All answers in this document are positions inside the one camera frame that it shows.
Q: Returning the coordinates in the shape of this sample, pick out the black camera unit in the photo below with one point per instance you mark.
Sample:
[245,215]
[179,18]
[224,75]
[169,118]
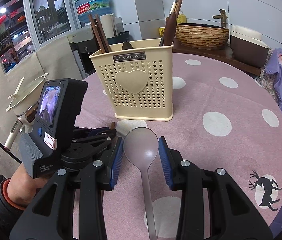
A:
[59,104]

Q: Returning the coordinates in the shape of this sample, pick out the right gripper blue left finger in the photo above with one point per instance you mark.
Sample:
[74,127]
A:
[50,214]

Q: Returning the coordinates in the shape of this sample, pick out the dark wooden chopstick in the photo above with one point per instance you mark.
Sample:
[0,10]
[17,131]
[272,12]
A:
[178,8]

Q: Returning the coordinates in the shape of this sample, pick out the brown white rice cooker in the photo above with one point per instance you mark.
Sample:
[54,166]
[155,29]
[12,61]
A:
[248,46]

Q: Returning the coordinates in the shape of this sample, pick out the black gold chopstick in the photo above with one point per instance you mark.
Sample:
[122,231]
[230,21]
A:
[173,8]

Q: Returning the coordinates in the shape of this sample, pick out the dark wooden counter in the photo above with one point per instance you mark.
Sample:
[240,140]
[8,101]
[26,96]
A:
[224,55]

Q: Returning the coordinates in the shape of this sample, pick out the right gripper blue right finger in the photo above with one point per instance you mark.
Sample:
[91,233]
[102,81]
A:
[213,206]

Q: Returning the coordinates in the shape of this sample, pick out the woven basin sink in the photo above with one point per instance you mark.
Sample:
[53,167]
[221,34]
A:
[202,36]

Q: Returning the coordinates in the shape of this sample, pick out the water dispenser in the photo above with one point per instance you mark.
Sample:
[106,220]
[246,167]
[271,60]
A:
[83,44]

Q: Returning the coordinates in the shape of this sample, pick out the yellow soap bottle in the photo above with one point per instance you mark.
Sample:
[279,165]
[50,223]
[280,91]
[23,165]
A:
[181,18]

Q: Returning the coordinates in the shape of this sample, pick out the translucent plastic spoon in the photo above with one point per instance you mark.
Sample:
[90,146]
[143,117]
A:
[140,147]

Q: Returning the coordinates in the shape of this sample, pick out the brown wooden chopstick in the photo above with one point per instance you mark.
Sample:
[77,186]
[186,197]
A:
[104,40]
[97,34]

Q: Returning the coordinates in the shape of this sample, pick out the beige plastic utensil holder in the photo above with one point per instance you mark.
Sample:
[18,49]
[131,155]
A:
[138,81]

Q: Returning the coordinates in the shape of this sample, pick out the person left hand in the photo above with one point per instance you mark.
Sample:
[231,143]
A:
[22,188]

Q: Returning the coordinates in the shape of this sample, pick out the pink polka dot tablecloth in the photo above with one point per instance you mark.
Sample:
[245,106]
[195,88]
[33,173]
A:
[222,119]

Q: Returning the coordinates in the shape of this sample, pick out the brass faucet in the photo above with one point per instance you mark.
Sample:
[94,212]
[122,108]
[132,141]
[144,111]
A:
[222,17]

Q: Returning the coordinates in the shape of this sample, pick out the steel spoon brown handle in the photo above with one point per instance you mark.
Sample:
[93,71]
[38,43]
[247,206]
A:
[170,29]

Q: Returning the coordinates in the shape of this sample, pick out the cream cooking pot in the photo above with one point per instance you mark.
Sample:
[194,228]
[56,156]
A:
[24,104]

